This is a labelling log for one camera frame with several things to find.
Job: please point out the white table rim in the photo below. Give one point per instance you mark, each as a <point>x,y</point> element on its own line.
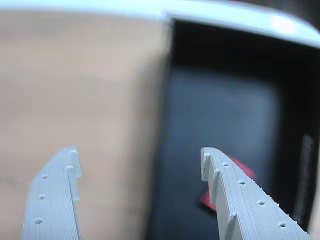
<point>237,15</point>

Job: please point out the red lego block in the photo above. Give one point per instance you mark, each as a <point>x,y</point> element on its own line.
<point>243,168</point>

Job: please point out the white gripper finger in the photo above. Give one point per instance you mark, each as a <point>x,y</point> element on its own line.
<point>52,200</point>
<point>245,207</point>

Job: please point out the black rectangular bin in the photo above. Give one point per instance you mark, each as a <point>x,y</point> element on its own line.
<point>212,100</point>

